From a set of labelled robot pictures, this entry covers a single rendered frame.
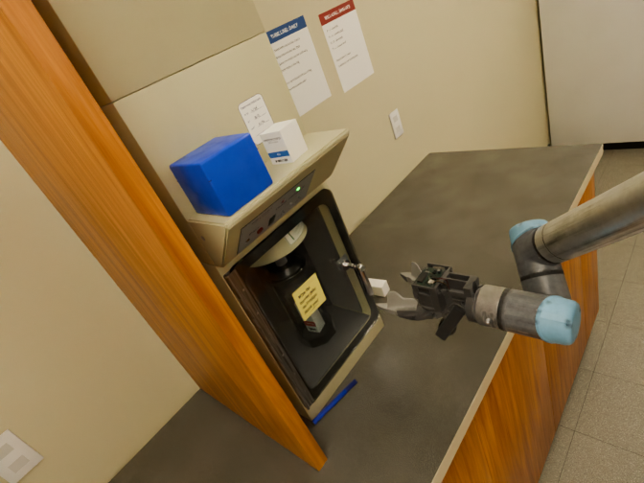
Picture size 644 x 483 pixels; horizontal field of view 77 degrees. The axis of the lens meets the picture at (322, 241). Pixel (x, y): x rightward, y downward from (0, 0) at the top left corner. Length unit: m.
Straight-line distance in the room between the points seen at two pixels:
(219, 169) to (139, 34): 0.23
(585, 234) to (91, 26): 0.78
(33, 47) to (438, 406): 0.90
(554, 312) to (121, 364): 0.99
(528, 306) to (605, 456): 1.29
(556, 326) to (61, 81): 0.74
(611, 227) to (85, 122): 0.72
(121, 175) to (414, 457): 0.72
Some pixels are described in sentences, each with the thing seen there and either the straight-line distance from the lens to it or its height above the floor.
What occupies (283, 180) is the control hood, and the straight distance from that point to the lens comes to 0.67.
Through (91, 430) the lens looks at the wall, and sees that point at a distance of 1.25.
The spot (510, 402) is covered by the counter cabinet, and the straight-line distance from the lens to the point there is 1.30.
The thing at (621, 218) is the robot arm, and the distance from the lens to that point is 0.71.
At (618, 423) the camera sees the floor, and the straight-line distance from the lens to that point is 2.06.
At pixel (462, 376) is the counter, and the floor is 0.94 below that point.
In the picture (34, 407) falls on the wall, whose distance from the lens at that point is 1.18.
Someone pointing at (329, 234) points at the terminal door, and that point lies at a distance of 0.90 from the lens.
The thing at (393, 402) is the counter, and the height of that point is 0.94.
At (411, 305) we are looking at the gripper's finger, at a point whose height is 1.16.
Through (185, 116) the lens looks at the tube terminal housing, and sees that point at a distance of 0.71.
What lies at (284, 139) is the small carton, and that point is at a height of 1.55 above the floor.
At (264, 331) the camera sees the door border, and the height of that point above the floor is 1.24.
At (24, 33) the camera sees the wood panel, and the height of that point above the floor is 1.80.
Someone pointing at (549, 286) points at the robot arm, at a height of 1.16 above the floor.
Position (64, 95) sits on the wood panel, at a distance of 0.56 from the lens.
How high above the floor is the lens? 1.72
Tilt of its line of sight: 29 degrees down
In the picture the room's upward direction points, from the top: 24 degrees counter-clockwise
